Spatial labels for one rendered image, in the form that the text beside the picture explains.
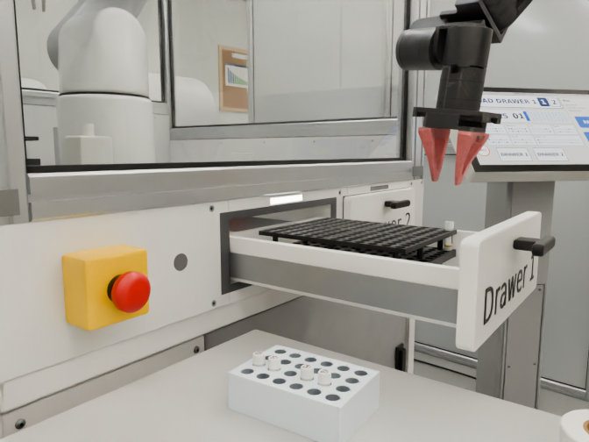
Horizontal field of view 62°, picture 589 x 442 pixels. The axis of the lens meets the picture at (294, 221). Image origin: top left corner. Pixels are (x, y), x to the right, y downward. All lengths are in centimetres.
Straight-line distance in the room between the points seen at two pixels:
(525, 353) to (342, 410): 128
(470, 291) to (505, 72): 193
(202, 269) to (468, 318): 33
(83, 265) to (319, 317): 52
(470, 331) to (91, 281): 36
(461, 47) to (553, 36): 166
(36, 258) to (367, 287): 34
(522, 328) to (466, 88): 108
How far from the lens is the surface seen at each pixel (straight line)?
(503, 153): 142
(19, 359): 54
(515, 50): 237
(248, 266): 66
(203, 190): 64
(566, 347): 241
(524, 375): 172
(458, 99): 69
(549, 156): 150
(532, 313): 166
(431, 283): 53
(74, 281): 52
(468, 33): 70
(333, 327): 97
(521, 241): 61
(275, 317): 81
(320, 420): 46
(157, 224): 60
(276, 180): 75
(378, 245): 59
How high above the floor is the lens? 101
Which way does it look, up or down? 8 degrees down
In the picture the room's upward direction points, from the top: straight up
